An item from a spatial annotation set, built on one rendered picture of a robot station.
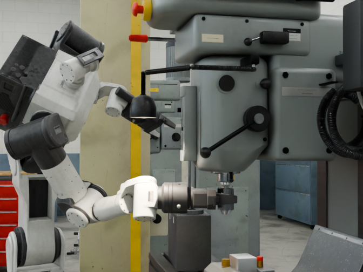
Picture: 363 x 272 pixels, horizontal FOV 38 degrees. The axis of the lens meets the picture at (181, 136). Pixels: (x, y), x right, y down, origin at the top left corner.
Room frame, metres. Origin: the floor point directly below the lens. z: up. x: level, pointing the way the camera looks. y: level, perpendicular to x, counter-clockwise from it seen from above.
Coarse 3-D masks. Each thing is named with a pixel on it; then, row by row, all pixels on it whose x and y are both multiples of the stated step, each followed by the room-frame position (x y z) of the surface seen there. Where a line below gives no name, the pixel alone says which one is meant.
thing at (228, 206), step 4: (220, 192) 1.49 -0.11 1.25; (224, 192) 1.49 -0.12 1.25; (228, 192) 1.49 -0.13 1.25; (232, 192) 1.50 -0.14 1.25; (228, 204) 1.49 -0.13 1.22; (232, 204) 1.50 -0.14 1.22; (220, 208) 1.49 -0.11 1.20; (224, 208) 1.49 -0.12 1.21; (228, 208) 1.49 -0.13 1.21; (232, 208) 1.50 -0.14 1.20
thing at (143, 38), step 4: (132, 36) 1.54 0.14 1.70; (136, 36) 1.54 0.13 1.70; (140, 36) 1.54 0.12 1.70; (144, 36) 1.55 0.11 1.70; (132, 40) 1.55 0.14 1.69; (136, 40) 1.55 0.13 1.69; (140, 40) 1.55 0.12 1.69; (144, 40) 1.55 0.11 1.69; (148, 40) 1.56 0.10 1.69; (152, 40) 1.56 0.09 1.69; (156, 40) 1.56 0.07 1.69; (160, 40) 1.57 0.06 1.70; (164, 40) 1.57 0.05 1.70; (168, 40) 1.57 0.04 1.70; (172, 40) 1.57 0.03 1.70
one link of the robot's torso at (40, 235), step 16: (16, 160) 1.89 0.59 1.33; (16, 176) 1.89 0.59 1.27; (32, 176) 1.89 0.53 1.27; (32, 192) 1.93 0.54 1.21; (48, 192) 1.96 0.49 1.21; (32, 208) 1.94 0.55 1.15; (48, 208) 1.96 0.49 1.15; (32, 224) 1.88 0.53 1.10; (48, 224) 1.91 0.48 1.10; (32, 240) 1.88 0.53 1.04; (48, 240) 1.91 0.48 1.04; (32, 256) 1.88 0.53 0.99; (48, 256) 1.91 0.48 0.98
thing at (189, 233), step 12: (180, 216) 1.77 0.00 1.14; (192, 216) 1.77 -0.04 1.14; (204, 216) 1.78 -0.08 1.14; (180, 228) 1.77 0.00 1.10; (192, 228) 1.77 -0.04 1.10; (204, 228) 1.78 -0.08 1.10; (180, 240) 1.77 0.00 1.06; (192, 240) 1.77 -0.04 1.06; (204, 240) 1.78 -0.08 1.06; (180, 252) 1.77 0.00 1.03; (192, 252) 1.77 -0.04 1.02; (204, 252) 1.78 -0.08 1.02; (180, 264) 1.77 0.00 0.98; (192, 264) 1.77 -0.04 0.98; (204, 264) 1.78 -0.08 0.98
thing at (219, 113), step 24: (192, 72) 1.52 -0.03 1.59; (216, 72) 1.41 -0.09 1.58; (240, 72) 1.42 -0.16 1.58; (264, 72) 1.44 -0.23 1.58; (216, 96) 1.41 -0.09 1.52; (240, 96) 1.42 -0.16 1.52; (264, 96) 1.44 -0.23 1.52; (216, 120) 1.41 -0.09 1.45; (240, 120) 1.42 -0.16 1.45; (240, 144) 1.42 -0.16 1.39; (264, 144) 1.44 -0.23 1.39; (216, 168) 1.44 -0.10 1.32; (240, 168) 1.46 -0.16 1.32
